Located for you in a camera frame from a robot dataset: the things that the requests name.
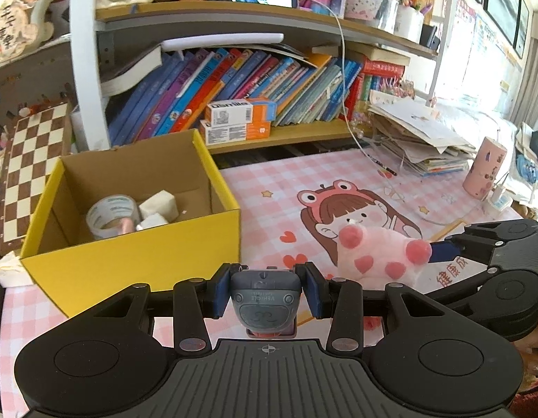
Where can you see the person's red clothing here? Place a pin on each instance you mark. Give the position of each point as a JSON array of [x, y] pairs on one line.
[[532, 405]]

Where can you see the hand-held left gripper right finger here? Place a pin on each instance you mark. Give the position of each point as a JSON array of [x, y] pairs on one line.
[[316, 294]]

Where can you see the stack of papers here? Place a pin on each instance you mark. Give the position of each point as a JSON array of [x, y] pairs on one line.
[[417, 135]]

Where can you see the wooden chessboard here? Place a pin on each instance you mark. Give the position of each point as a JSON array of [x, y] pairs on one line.
[[34, 170]]

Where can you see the pink printed desk mat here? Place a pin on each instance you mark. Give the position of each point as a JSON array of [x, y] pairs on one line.
[[269, 174]]

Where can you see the thick white book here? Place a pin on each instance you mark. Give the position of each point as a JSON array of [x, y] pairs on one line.
[[129, 74]]

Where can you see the crumpled white paper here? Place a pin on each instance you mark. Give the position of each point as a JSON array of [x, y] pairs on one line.
[[10, 272]]

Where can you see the white storage container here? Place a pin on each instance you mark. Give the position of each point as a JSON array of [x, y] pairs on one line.
[[409, 24]]

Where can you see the grey toy car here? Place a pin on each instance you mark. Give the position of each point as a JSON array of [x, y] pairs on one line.
[[265, 300]]

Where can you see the black stand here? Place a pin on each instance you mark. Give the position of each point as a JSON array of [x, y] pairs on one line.
[[430, 37]]

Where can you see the white framed wooden bookshelf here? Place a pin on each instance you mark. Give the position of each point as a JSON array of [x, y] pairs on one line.
[[295, 135]]

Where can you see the orange and white box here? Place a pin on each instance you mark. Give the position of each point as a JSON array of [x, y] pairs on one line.
[[238, 113], [230, 133]]

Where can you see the lucky cat ornament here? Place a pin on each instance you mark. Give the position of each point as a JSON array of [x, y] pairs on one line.
[[16, 17]]

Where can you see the pink plush toy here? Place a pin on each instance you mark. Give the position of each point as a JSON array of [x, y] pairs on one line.
[[378, 252]]

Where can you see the black pen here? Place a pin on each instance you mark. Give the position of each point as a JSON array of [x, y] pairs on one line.
[[382, 164]]

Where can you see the red thick books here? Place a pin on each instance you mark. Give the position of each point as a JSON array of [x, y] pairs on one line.
[[382, 74]]

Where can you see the wall poster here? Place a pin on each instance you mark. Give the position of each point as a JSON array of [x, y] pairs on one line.
[[482, 39]]

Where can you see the row of colourful books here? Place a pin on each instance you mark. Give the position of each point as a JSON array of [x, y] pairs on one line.
[[234, 82]]

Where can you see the person's right hand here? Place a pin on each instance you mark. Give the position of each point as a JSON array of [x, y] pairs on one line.
[[537, 342]]

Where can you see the clear packing tape roll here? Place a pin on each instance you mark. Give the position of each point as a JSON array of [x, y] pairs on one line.
[[103, 209]]

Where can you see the yellow cardboard box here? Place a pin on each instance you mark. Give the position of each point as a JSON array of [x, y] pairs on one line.
[[142, 265]]

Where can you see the cream foam block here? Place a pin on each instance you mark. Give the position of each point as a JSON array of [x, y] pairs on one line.
[[158, 202]]

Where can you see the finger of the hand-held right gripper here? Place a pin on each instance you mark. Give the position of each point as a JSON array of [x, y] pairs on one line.
[[465, 287], [445, 251]]

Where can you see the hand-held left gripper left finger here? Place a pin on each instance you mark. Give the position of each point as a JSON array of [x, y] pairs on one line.
[[216, 296]]

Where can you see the white wall plug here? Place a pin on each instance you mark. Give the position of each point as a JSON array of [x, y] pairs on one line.
[[500, 196]]

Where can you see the pink correction tape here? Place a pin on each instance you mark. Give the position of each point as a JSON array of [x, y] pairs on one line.
[[126, 226]]

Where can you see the pink tumbler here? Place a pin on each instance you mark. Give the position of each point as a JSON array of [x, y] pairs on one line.
[[484, 167]]

